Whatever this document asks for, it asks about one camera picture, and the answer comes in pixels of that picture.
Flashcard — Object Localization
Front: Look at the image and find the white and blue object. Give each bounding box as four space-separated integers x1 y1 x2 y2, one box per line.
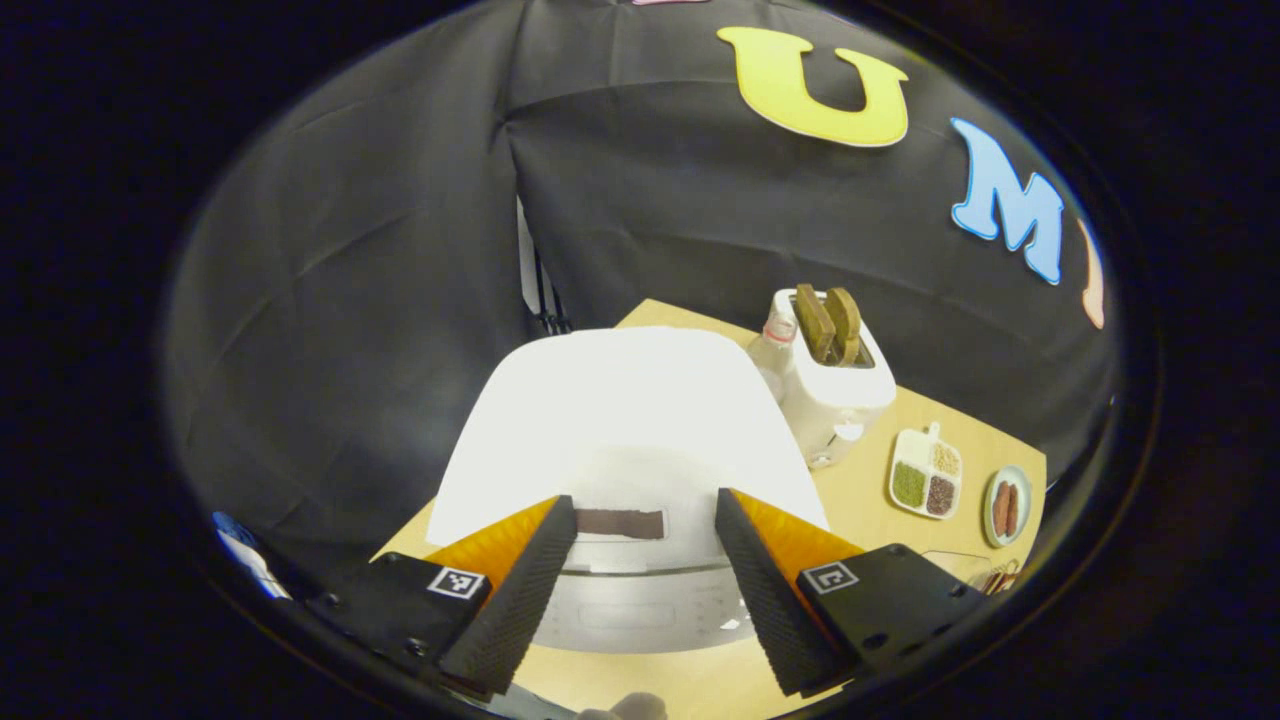
210 510 293 601

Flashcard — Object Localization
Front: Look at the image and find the white divided bean dish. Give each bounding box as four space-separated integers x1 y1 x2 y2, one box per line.
888 422 963 521

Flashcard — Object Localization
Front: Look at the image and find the white toaster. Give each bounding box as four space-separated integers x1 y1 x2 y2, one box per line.
772 288 898 469

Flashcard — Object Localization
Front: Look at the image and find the metal light stand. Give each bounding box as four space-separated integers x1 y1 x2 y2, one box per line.
515 195 573 336

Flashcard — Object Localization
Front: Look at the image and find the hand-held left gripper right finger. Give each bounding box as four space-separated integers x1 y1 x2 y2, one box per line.
714 488 986 699

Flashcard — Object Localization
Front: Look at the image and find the black backdrop cloth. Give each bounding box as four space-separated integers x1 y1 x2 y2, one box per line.
165 0 1116 581

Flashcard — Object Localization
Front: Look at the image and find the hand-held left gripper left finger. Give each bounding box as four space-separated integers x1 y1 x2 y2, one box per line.
305 495 579 701

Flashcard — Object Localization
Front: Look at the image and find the pale green plate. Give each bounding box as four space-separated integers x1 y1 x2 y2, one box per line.
982 465 1033 549

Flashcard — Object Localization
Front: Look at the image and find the brown toast slice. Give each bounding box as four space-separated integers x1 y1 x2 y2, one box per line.
826 287 863 366
795 284 836 363

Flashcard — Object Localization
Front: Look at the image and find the white rice cooker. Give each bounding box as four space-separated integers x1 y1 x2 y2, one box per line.
425 325 831 656

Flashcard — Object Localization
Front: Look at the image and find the clear plastic water bottle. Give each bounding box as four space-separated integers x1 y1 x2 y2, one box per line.
748 310 801 406

